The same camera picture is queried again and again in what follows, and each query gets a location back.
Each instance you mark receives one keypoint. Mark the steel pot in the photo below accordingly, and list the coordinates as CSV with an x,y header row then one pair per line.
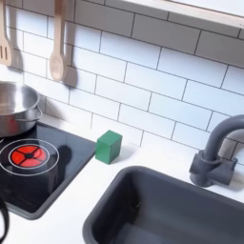
x,y
16,105

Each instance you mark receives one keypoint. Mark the green block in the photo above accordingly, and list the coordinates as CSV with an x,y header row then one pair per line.
x,y
108,146

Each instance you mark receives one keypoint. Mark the white wooden shelf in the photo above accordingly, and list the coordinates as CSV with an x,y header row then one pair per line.
x,y
203,12

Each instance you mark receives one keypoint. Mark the wooden slotted spatula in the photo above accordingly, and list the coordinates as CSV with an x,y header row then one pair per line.
x,y
4,47

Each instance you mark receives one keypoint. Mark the grey tap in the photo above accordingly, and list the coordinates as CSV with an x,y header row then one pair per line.
x,y
213,158

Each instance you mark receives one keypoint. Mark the black stove top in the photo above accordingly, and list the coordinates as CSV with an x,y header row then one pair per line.
x,y
60,155

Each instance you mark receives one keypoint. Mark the wooden spoon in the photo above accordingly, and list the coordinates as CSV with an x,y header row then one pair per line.
x,y
58,60

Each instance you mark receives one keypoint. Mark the grey sink basin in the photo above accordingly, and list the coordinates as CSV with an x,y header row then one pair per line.
x,y
168,209

